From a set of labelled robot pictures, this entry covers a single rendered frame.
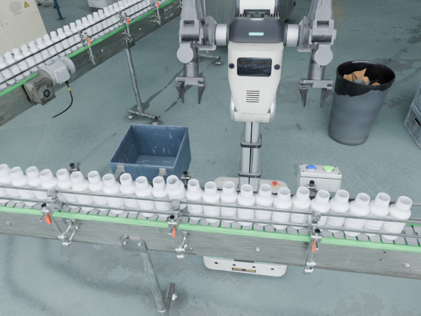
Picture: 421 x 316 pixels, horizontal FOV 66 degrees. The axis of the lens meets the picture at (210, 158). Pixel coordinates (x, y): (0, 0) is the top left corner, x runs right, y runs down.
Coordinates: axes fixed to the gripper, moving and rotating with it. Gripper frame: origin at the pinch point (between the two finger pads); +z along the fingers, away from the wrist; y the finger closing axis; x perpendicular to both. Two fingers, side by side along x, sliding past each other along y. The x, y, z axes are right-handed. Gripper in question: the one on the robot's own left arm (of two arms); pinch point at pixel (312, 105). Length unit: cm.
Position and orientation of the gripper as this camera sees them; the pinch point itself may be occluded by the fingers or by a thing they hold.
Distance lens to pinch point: 126.2
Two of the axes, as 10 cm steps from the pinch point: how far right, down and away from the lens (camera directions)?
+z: -0.2, 9.5, 3.2
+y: 10.0, 0.3, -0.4
